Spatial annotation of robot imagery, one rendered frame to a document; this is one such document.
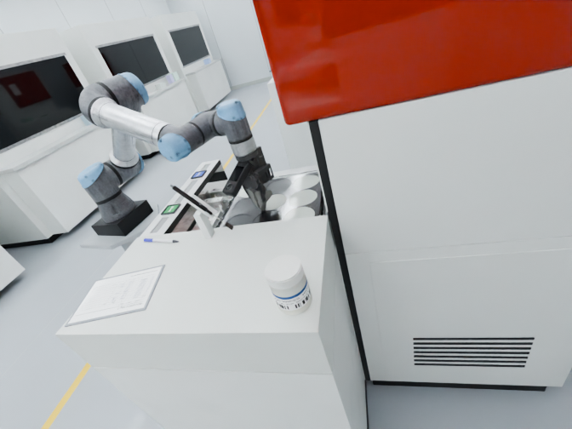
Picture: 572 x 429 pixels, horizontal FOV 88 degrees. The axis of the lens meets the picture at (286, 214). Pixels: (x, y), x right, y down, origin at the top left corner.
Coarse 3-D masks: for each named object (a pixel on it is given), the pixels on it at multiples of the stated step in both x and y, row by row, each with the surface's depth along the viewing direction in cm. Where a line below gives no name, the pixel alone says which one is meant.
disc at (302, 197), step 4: (296, 192) 107; (300, 192) 106; (304, 192) 105; (308, 192) 105; (312, 192) 104; (316, 192) 103; (292, 196) 106; (296, 196) 105; (300, 196) 104; (304, 196) 104; (308, 196) 103; (312, 196) 102; (316, 196) 102; (292, 200) 103; (296, 200) 103; (300, 200) 102; (304, 200) 101; (308, 200) 101; (312, 200) 100; (292, 204) 101; (296, 204) 100; (300, 204) 100; (304, 204) 99
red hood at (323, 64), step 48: (288, 0) 53; (336, 0) 52; (384, 0) 51; (432, 0) 50; (480, 0) 49; (528, 0) 48; (288, 48) 58; (336, 48) 56; (384, 48) 55; (432, 48) 54; (480, 48) 53; (528, 48) 52; (288, 96) 63; (336, 96) 61; (384, 96) 60
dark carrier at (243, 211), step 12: (276, 180) 119; (288, 180) 116; (276, 192) 111; (288, 192) 108; (240, 204) 111; (252, 204) 108; (288, 204) 102; (312, 204) 98; (228, 216) 106; (240, 216) 104; (252, 216) 101; (264, 216) 100; (276, 216) 98
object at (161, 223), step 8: (216, 160) 138; (200, 168) 135; (208, 168) 133; (184, 184) 125; (192, 184) 123; (200, 184) 120; (176, 192) 120; (192, 192) 115; (176, 200) 114; (184, 200) 112; (160, 216) 106; (168, 216) 105; (176, 216) 103; (152, 224) 103; (160, 224) 102; (168, 224) 100; (144, 232) 99; (152, 232) 99; (160, 232) 97
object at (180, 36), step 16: (160, 16) 581; (176, 16) 636; (192, 16) 703; (160, 32) 595; (176, 32) 629; (192, 32) 693; (176, 48) 622; (192, 48) 685; (208, 48) 759; (176, 64) 626; (192, 64) 677; (208, 64) 707; (192, 80) 648; (208, 80) 692; (224, 80) 777; (192, 96) 661; (208, 96) 682; (224, 96) 765
